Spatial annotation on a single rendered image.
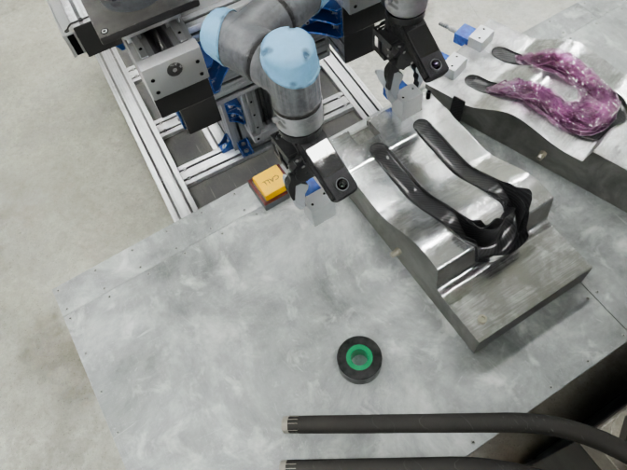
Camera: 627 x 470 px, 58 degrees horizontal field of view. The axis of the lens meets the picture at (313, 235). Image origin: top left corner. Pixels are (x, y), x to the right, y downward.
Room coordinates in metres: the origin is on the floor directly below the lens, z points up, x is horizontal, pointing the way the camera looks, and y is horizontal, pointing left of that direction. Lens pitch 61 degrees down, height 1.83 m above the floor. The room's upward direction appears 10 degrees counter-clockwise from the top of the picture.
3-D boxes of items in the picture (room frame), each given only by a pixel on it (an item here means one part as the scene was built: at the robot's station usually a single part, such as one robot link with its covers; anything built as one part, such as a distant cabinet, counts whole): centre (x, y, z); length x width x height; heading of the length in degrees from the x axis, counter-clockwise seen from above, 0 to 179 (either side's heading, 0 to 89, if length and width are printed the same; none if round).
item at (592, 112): (0.77, -0.56, 0.90); 0.26 x 0.18 x 0.08; 40
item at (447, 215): (0.58, -0.27, 0.92); 0.35 x 0.16 x 0.09; 23
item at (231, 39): (0.67, 0.04, 1.25); 0.11 x 0.11 x 0.08; 42
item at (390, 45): (0.82, -0.23, 1.07); 0.09 x 0.08 x 0.12; 23
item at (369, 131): (0.75, -0.14, 0.87); 0.05 x 0.05 x 0.04; 23
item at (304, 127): (0.58, -0.01, 1.17); 0.08 x 0.08 x 0.05
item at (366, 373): (0.30, -0.04, 0.82); 0.08 x 0.08 x 0.04
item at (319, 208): (0.60, 0.00, 0.93); 0.13 x 0.05 x 0.05; 23
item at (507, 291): (0.56, -0.27, 0.87); 0.50 x 0.26 x 0.14; 23
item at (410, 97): (0.83, -0.22, 0.91); 0.13 x 0.05 x 0.05; 23
